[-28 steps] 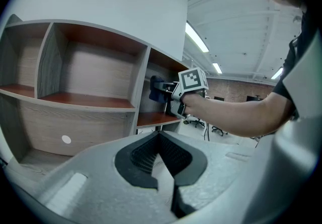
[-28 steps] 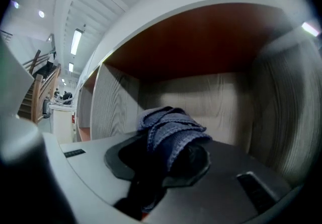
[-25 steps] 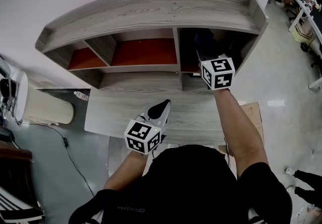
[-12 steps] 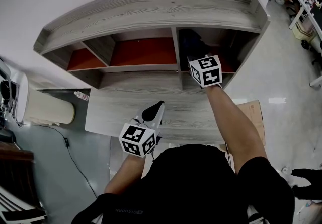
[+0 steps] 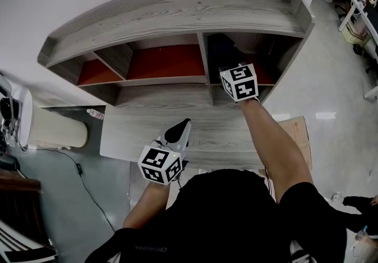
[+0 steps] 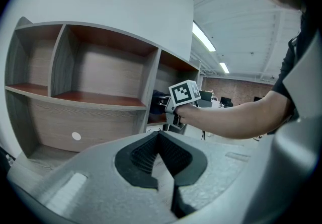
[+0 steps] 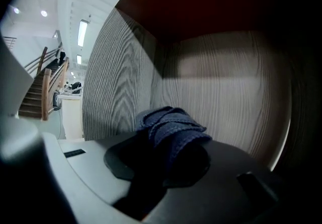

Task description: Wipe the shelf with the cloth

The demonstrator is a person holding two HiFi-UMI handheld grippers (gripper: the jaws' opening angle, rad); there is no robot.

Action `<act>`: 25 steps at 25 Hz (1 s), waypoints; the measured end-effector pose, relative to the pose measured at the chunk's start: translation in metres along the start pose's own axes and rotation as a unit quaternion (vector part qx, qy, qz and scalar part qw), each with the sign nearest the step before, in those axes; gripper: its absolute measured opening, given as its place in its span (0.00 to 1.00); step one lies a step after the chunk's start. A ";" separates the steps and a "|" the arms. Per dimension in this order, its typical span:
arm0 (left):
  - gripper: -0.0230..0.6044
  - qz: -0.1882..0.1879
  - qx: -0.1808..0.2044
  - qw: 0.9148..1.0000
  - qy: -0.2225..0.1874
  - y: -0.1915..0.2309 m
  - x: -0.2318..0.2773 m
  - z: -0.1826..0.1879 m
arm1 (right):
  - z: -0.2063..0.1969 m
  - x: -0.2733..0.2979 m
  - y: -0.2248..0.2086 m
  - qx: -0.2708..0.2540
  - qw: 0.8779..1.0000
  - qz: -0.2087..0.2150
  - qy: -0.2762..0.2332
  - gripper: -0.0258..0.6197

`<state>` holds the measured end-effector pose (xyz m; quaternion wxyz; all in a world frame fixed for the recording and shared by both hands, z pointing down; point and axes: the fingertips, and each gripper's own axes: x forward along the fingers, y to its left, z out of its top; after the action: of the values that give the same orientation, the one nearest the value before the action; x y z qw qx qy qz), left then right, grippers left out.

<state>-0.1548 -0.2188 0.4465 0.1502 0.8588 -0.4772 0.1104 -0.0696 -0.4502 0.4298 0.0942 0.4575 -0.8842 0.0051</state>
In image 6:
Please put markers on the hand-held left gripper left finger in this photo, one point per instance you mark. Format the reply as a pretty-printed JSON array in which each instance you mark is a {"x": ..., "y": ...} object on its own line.
[{"x": 88, "y": 192}]

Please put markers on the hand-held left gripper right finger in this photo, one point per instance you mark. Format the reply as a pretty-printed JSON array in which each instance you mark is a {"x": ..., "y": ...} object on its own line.
[{"x": 226, "y": 180}]

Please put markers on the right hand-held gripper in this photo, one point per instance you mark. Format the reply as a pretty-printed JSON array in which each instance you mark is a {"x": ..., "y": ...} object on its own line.
[{"x": 181, "y": 93}]

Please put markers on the grey wooden shelf unit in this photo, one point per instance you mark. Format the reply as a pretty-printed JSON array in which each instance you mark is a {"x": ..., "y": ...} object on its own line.
[{"x": 63, "y": 62}]

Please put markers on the person's right forearm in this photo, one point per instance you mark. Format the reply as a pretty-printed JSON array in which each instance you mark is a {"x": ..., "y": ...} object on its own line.
[{"x": 226, "y": 122}]

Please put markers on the black computer monitor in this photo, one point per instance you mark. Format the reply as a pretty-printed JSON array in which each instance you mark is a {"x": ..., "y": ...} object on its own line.
[
  {"x": 207, "y": 98},
  {"x": 226, "y": 101}
]

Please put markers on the light wood-grain table top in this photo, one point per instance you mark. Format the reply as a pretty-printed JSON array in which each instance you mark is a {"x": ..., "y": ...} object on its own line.
[{"x": 42, "y": 160}]

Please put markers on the long ceiling light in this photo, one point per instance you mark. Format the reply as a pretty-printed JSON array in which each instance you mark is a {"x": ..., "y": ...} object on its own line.
[
  {"x": 203, "y": 36},
  {"x": 224, "y": 67}
]

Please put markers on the white round hole cover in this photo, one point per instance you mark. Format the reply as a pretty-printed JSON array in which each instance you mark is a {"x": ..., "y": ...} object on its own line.
[{"x": 76, "y": 136}]

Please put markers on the person's black shirt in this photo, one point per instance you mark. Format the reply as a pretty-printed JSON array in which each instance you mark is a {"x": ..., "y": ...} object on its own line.
[{"x": 289, "y": 67}]

